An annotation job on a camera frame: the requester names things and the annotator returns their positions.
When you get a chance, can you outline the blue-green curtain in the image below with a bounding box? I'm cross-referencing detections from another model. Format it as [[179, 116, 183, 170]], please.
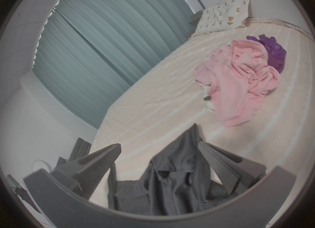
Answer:
[[55, 0, 197, 86], [32, 9, 134, 129]]

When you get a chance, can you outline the purple garment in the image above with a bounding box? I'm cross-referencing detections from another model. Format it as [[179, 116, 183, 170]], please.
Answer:
[[247, 34, 287, 73]]

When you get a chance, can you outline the black T-shirt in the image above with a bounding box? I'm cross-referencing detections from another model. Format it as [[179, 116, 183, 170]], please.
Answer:
[[107, 123, 233, 216]]

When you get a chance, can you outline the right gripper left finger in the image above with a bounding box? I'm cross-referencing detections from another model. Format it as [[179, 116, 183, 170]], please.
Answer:
[[50, 143, 122, 200]]

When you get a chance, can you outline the white printed pillow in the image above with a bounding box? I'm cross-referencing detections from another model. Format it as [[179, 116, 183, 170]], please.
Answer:
[[191, 0, 250, 37]]

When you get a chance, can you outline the cream printed garment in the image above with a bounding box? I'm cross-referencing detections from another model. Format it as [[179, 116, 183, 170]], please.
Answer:
[[202, 94, 217, 114]]

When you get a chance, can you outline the pink garment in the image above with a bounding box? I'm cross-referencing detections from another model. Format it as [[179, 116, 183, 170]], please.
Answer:
[[194, 39, 281, 127]]

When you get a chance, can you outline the round white mirror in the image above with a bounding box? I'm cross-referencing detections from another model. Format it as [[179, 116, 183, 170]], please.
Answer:
[[31, 159, 51, 173]]

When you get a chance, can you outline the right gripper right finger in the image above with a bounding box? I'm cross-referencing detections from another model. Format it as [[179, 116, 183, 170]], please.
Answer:
[[198, 141, 267, 195]]

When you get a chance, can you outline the bed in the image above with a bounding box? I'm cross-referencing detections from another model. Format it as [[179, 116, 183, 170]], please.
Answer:
[[89, 0, 313, 213]]

